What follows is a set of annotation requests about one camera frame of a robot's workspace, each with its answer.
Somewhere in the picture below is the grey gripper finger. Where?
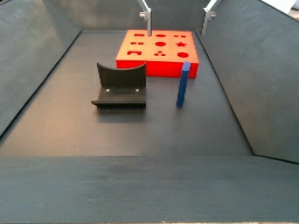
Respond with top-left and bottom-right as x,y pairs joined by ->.
200,0 -> 219,34
138,0 -> 152,37

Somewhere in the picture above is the black curved holder stand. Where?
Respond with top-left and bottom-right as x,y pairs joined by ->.
91,64 -> 146,108

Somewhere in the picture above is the blue square-circle peg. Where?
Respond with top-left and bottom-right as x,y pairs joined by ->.
176,61 -> 191,108

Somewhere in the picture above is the red shape-sorting board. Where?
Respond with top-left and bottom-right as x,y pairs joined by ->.
116,30 -> 200,79

